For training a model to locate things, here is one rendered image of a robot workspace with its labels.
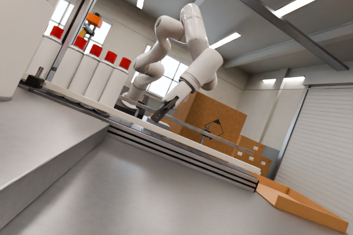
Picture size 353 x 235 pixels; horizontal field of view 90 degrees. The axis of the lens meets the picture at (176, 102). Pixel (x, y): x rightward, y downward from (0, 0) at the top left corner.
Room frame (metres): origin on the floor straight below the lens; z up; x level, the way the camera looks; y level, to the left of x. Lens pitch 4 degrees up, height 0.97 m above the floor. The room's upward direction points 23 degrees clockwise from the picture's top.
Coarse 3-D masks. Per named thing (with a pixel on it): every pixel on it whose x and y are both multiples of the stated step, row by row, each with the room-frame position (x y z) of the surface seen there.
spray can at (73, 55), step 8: (80, 40) 0.56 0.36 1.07; (72, 48) 0.55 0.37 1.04; (80, 48) 0.57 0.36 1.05; (64, 56) 0.55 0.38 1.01; (72, 56) 0.55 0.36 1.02; (80, 56) 0.57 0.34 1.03; (64, 64) 0.55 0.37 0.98; (72, 64) 0.56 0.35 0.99; (56, 72) 0.55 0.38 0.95; (64, 72) 0.55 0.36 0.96; (72, 72) 0.57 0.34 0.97; (56, 80) 0.55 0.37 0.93; (64, 80) 0.56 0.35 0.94; (56, 96) 0.56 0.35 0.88; (64, 96) 0.58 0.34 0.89
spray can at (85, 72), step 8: (96, 48) 0.57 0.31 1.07; (88, 56) 0.56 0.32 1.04; (96, 56) 0.58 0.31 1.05; (80, 64) 0.57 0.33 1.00; (88, 64) 0.57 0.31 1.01; (96, 64) 0.58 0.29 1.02; (80, 72) 0.56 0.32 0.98; (88, 72) 0.57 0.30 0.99; (72, 80) 0.57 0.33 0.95; (80, 80) 0.57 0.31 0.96; (88, 80) 0.58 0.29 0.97; (72, 88) 0.56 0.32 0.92; (80, 88) 0.57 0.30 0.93
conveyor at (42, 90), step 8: (72, 104) 0.55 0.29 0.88; (112, 120) 0.57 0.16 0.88; (120, 120) 0.63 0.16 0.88; (136, 128) 0.61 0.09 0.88; (152, 136) 0.59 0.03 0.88; (160, 136) 0.65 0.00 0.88; (176, 144) 0.64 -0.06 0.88; (192, 152) 0.62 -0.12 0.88; (200, 152) 0.69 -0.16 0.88; (216, 160) 0.67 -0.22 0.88; (232, 168) 0.64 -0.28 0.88; (240, 168) 0.72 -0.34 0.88
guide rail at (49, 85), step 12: (24, 72) 0.53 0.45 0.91; (48, 84) 0.54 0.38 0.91; (72, 96) 0.55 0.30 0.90; (84, 96) 0.56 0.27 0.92; (96, 108) 0.56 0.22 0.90; (108, 108) 0.57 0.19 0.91; (132, 120) 0.58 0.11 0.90; (156, 132) 0.59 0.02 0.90; (168, 132) 0.60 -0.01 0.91; (192, 144) 0.61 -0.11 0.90; (216, 156) 0.63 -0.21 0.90; (228, 156) 0.64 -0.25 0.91; (252, 168) 0.65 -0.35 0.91
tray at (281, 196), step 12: (264, 180) 0.85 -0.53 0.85; (264, 192) 0.71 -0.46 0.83; (276, 192) 0.81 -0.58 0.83; (288, 192) 0.87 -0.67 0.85; (276, 204) 0.57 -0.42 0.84; (288, 204) 0.58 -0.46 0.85; (300, 204) 0.59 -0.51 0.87; (312, 204) 0.75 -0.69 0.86; (300, 216) 0.59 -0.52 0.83; (312, 216) 0.60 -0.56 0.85; (324, 216) 0.60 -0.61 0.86; (336, 216) 0.66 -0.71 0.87; (336, 228) 0.61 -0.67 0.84
